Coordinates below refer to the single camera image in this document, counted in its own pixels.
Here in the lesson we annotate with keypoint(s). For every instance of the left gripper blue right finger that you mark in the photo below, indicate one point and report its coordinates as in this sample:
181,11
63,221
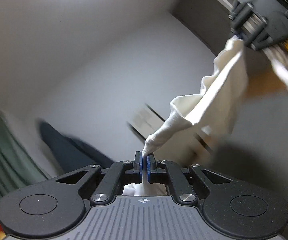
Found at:
151,168

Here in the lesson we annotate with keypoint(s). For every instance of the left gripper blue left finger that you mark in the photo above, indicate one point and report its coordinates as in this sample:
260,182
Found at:
138,166

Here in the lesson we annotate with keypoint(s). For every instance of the white sweatshirt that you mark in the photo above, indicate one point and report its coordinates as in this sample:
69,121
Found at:
211,114

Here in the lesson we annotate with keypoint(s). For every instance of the cream and black wooden chair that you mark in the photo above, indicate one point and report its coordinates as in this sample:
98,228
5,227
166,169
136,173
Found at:
146,121

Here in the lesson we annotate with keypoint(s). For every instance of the white wardrobe shelf unit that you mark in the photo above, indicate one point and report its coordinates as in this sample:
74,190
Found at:
209,21

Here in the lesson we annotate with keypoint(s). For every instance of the dark teal hanging jacket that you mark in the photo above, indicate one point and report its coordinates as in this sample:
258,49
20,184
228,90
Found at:
71,153

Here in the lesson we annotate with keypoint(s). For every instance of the green curtain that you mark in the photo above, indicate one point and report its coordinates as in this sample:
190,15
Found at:
17,168

